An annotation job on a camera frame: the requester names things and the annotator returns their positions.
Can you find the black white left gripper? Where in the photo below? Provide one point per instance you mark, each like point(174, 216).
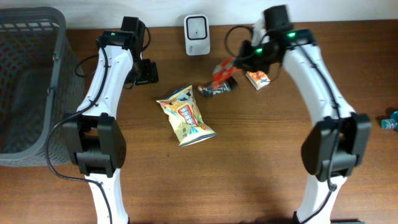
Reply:
point(147, 73)

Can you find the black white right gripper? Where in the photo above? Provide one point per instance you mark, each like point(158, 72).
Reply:
point(245, 55)

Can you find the small orange tissue box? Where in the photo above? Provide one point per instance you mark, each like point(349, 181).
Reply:
point(258, 79)

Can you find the orange red snack bag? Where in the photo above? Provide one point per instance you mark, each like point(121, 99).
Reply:
point(223, 71)

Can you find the beige chips bag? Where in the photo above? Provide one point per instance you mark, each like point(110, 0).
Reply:
point(185, 117)

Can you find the black snack packet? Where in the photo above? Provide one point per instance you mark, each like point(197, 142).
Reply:
point(225, 86)

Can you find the blue mouthwash bottle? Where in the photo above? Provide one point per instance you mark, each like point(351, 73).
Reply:
point(390, 123)

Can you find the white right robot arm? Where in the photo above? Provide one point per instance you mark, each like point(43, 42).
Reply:
point(337, 142)

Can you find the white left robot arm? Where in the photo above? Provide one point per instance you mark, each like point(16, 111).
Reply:
point(95, 143)

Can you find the white barcode scanner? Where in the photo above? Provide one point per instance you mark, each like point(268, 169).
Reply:
point(197, 35)

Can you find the dark grey plastic basket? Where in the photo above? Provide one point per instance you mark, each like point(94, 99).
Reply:
point(38, 85)

